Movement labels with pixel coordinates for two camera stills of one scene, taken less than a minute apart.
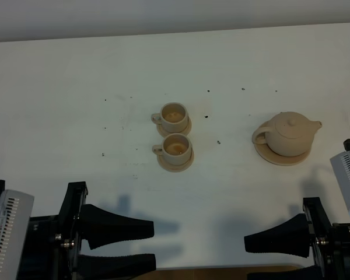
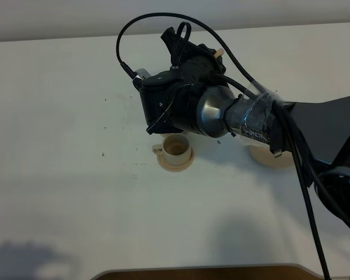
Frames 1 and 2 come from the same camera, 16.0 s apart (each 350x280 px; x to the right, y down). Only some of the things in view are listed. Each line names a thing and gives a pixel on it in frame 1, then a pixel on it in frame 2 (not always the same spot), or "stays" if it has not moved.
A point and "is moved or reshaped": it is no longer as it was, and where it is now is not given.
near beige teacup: (175, 149) stays
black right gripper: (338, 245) -> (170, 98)
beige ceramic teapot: (289, 133) is moved or reshaped
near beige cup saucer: (175, 168) stays
